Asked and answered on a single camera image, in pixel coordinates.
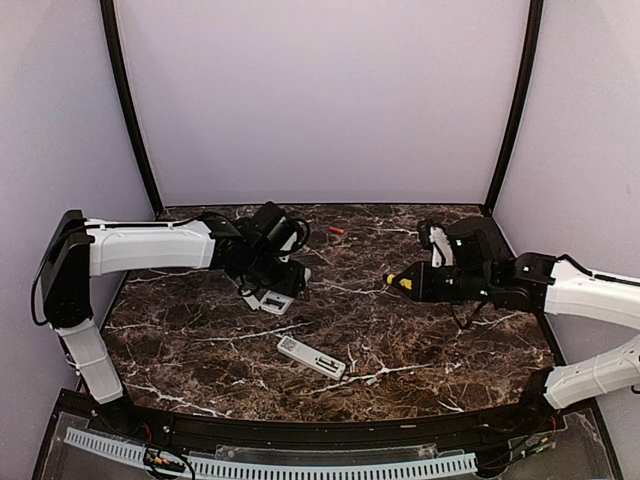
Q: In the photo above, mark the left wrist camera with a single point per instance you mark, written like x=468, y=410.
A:
x=297, y=240

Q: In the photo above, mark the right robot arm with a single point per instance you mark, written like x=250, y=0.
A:
x=470, y=262

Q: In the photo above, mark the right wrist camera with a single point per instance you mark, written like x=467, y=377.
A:
x=433, y=237

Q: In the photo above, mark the white battery cover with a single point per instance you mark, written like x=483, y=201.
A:
x=252, y=302

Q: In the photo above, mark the left black frame post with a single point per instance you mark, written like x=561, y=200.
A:
x=128, y=110

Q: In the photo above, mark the black frame post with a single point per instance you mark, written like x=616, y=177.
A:
x=521, y=88
x=128, y=110

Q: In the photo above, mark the white slim remote control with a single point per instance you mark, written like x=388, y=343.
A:
x=311, y=358

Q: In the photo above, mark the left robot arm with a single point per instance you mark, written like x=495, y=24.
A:
x=254, y=252

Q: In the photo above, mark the grey remote control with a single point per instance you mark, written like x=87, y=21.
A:
x=278, y=298

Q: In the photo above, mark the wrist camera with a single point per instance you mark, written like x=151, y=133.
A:
x=433, y=237
x=297, y=240

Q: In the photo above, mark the yellow handled screwdriver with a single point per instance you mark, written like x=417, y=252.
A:
x=398, y=281

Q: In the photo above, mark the black front rail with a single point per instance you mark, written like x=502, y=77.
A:
x=488, y=429

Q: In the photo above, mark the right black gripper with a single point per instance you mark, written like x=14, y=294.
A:
x=423, y=292

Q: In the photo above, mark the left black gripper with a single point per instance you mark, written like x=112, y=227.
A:
x=291, y=284

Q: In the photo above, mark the right black frame post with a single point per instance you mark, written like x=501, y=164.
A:
x=521, y=88

